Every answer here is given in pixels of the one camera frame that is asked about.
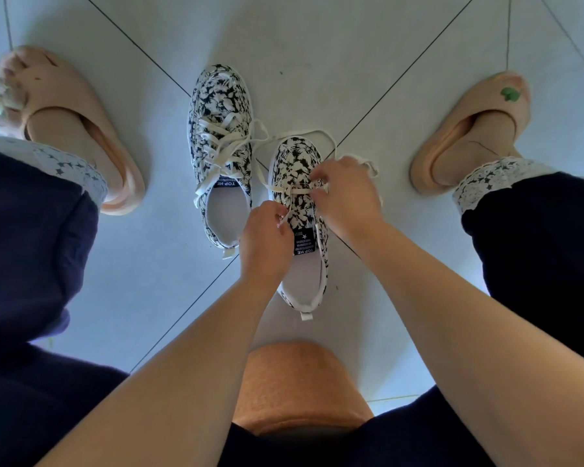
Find person's right hand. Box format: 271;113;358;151
309;156;385;254

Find person's left hand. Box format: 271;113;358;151
238;200;297;287

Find white shoelace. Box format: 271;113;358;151
252;130;383;224
193;111;269;210

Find floral sneaker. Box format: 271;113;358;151
267;136;331;322
187;64;255;261

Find person's left forearm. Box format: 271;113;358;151
36;274;281;467

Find person's right leg navy trousers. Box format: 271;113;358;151
367;111;584;467

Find person's leg navy trousers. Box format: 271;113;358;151
367;111;584;467
0;106;130;467

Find person's left leg navy trousers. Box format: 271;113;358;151
0;106;130;467

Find pink slipper with green charm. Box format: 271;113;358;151
409;71;532;197

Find pink slipper with white charms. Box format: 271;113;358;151
0;45;146;217

